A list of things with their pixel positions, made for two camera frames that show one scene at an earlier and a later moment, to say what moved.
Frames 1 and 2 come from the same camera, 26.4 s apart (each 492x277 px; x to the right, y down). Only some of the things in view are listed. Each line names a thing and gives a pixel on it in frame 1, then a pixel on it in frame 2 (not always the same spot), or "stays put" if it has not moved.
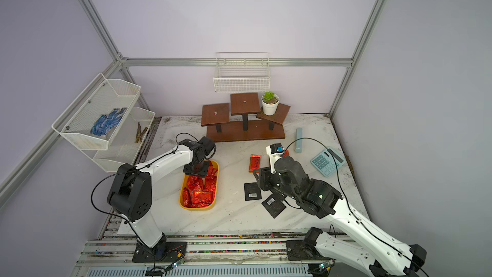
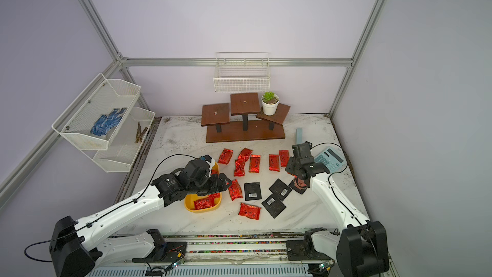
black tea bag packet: [252, 191] stays put
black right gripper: [266, 179] -> [289, 168]
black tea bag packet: [274, 205] stays put
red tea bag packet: [254, 163] stays put
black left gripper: [204, 173] -> [215, 186]
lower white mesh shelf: [123, 147] stays put
